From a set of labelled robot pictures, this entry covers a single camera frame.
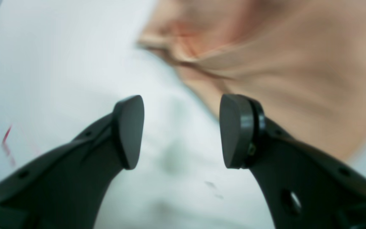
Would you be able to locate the peach T-shirt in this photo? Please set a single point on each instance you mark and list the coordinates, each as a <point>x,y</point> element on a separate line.
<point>304,60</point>

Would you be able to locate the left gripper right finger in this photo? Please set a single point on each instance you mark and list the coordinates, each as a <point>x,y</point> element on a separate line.
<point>304,187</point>

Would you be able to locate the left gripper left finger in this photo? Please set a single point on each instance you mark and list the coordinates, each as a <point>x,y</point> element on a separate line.
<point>64,188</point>

